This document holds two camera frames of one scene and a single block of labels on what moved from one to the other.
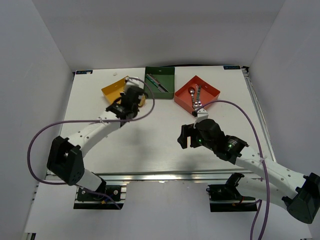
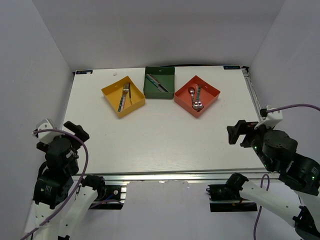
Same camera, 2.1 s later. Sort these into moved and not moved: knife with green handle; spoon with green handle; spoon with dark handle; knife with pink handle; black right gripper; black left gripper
Moved: black right gripper; black left gripper
Not moved: knife with green handle; spoon with green handle; spoon with dark handle; knife with pink handle
